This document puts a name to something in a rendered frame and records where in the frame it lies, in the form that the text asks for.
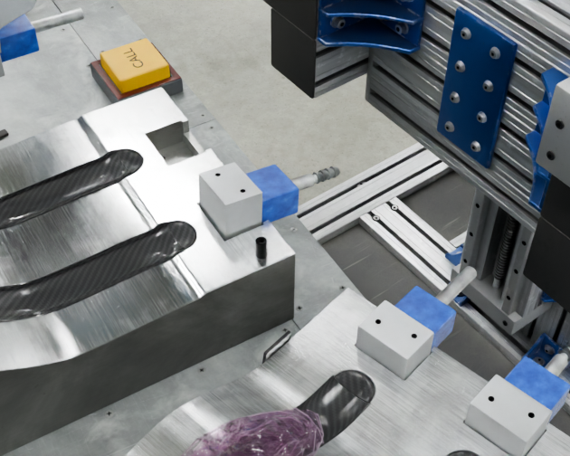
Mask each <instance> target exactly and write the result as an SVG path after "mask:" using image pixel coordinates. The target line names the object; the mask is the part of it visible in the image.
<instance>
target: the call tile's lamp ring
mask: <svg viewBox="0 0 570 456"><path fill-rule="evenodd" d="M152 44H153V43H152ZM153 46H154V47H155V48H156V46H155V45H154V44H153ZM156 49H157V48H156ZM157 51H158V52H159V53H160V54H161V52H160V51H159V50H158V49H157ZM161 56H162V57H163V58H164V59H165V60H166V58H165V57H164V56H163V55H162V54H161ZM166 62H167V63H168V65H169V72H170V73H171V74H172V75H173V76H172V77H170V78H167V79H164V80H161V81H157V82H154V83H151V84H148V85H146V86H144V87H141V88H138V89H135V90H131V91H128V92H125V93H122V94H120V92H119V91H118V89H117V88H116V87H115V85H114V84H113V83H112V81H111V80H110V79H109V77H108V76H107V74H106V73H105V72H104V70H102V69H101V67H100V66H99V64H100V63H101V61H100V60H97V61H95V62H91V65H92V66H93V67H94V69H95V70H96V71H97V73H98V74H99V76H100V77H101V78H102V79H103V80H104V82H105V83H106V84H107V86H108V87H109V89H110V90H111V91H112V93H113V94H114V95H115V97H116V98H117V99H118V100H121V99H124V98H126V97H129V96H132V95H135V94H137V93H140V92H142V91H145V90H150V89H153V88H155V87H157V86H160V85H163V84H166V83H169V82H171V81H176V80H178V79H181V77H180V76H179V74H178V73H177V72H176V71H175V69H174V68H173V67H172V66H171V65H170V63H169V62H168V61H167V60H166Z"/></svg>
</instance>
